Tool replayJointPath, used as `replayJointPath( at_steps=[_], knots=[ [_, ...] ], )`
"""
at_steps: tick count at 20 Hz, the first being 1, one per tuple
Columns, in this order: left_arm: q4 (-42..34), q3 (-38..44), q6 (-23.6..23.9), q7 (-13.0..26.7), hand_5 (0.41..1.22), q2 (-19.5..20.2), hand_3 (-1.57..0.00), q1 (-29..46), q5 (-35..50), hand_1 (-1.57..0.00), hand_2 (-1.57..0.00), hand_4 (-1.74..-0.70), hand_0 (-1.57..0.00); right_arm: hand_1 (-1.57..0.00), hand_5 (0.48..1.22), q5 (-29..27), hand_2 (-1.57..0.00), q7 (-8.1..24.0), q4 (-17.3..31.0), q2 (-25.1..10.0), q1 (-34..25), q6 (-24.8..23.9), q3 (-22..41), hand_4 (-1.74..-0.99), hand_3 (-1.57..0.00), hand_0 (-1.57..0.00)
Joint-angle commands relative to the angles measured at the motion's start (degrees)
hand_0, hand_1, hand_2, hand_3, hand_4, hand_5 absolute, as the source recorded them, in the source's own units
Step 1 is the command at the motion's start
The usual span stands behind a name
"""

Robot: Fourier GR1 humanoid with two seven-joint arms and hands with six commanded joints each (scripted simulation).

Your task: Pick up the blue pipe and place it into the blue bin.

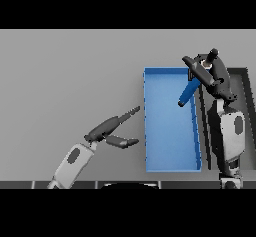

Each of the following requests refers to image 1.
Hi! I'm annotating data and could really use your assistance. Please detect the blue bin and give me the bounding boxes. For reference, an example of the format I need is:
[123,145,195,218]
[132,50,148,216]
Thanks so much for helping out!
[143,66,203,173]

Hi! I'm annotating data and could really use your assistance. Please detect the blue pipe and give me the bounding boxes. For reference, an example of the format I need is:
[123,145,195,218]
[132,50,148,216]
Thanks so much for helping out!
[177,68,212,108]

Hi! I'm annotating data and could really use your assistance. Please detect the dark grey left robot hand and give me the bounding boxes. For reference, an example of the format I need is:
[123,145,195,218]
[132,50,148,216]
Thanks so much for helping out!
[83,105,141,150]

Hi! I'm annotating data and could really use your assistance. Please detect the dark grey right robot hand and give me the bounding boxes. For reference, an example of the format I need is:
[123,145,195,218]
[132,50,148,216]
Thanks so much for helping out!
[181,48,239,104]

